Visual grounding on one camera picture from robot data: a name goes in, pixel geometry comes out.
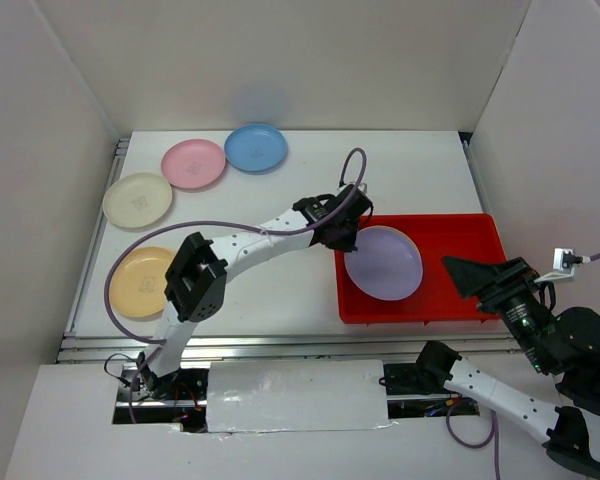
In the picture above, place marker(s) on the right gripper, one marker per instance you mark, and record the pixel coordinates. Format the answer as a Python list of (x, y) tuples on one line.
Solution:
[(473, 274)]

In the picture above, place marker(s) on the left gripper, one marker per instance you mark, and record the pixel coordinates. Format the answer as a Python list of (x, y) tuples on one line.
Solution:
[(347, 244)]

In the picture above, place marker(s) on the purple plate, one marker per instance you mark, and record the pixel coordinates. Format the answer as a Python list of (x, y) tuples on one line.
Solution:
[(385, 264)]

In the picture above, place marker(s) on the cream white plate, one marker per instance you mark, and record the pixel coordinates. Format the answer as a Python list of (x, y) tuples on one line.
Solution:
[(138, 200)]

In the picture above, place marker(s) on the yellow plate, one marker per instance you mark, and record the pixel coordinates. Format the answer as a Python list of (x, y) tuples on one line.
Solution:
[(138, 283)]

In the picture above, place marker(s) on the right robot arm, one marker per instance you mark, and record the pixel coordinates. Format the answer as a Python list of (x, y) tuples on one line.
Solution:
[(566, 345)]

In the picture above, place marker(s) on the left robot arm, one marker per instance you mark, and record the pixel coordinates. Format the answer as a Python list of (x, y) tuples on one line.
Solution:
[(202, 268)]

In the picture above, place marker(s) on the red plastic bin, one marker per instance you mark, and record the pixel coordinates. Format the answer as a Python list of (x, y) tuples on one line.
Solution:
[(472, 237)]

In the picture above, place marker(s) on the far blue plate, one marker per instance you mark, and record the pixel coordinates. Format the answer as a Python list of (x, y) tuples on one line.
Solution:
[(255, 148)]

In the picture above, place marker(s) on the pink plate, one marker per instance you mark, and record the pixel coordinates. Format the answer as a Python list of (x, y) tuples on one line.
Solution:
[(193, 164)]

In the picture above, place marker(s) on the white foam block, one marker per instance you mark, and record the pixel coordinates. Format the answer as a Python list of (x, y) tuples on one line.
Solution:
[(296, 396)]

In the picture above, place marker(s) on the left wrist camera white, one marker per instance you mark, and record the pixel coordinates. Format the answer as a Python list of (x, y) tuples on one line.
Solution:
[(362, 186)]

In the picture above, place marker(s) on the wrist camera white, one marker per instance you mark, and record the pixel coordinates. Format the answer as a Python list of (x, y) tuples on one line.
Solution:
[(565, 263), (362, 186)]

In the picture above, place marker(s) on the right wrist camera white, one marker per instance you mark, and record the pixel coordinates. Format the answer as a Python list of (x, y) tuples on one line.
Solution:
[(565, 263)]

